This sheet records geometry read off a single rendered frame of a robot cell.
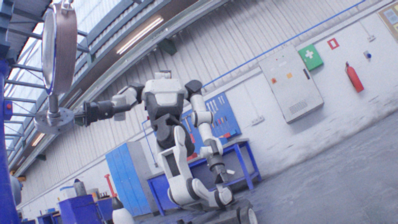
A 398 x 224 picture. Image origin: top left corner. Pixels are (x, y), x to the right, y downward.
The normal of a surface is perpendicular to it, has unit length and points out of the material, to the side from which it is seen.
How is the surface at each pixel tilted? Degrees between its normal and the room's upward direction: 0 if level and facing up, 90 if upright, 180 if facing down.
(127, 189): 90
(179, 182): 76
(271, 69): 90
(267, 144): 90
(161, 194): 90
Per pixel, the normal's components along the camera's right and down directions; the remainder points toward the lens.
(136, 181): -0.48, -0.06
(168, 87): 0.16, -0.62
